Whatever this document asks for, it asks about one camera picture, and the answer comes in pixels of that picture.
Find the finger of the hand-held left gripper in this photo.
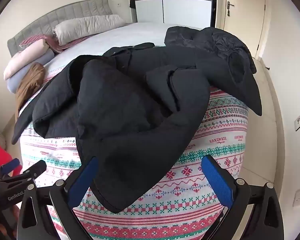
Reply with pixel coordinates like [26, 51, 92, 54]
[21, 159, 47, 181]
[1, 158, 22, 176]

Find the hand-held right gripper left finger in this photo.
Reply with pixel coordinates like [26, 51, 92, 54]
[18, 156, 100, 240]

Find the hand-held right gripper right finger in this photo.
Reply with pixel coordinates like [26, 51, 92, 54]
[200, 154, 285, 240]

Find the black coat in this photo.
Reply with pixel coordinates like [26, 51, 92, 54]
[11, 42, 263, 214]

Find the patterned knit-print blanket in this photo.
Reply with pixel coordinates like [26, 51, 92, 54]
[19, 69, 249, 240]

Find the brown pillow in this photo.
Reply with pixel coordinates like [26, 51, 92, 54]
[16, 62, 46, 106]

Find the pink folded quilt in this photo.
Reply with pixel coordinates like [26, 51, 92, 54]
[3, 39, 51, 81]

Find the blue folded quilt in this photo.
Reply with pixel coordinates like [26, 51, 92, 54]
[6, 49, 55, 93]

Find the pink striped pillow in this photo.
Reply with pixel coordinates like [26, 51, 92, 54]
[19, 34, 46, 48]

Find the mauve pillow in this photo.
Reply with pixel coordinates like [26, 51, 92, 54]
[44, 34, 91, 54]

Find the black quilted down jacket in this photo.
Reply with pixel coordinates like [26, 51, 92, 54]
[164, 26, 257, 75]

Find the off-white pillow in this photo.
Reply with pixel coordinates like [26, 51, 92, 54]
[53, 14, 127, 46]

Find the bed with grey sheet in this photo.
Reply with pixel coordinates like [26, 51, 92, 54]
[15, 22, 253, 240]

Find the grey padded headboard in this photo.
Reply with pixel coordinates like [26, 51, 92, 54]
[7, 0, 113, 57]

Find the cream door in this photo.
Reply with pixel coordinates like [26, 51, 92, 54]
[222, 0, 266, 58]

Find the white and grey wardrobe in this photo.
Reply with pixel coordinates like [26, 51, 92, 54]
[128, 0, 219, 29]

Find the white wall socket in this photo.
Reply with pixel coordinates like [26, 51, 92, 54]
[292, 187, 300, 208]

